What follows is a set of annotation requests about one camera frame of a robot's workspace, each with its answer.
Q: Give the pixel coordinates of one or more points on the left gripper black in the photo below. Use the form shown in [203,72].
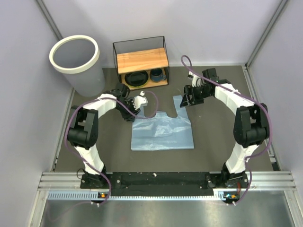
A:
[128,117]

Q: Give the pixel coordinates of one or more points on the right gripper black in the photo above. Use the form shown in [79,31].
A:
[190,90]

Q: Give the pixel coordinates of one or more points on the light blue trash bag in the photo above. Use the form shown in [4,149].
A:
[162,132]

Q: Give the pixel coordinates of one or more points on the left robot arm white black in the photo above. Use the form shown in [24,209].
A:
[82,133]

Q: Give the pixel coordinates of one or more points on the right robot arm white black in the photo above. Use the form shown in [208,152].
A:
[250,129]

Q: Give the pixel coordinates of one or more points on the white grey trash bin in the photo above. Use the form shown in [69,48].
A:
[77,57]

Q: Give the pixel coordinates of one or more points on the black plate green rim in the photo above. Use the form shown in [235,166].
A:
[136,79]

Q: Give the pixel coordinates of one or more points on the dark blue mug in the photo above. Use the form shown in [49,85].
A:
[157,75]

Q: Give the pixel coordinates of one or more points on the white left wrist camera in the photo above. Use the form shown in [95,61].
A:
[140,100]

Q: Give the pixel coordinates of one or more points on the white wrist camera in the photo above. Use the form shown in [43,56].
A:
[140,100]
[196,80]

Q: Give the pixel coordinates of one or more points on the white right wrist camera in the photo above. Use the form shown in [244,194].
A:
[196,80]

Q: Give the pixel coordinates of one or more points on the black wire wooden shelf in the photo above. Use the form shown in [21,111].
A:
[143,54]

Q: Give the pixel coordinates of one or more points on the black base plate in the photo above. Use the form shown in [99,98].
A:
[160,180]

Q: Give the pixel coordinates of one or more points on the slotted grey cable duct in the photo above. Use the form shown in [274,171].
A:
[166,194]

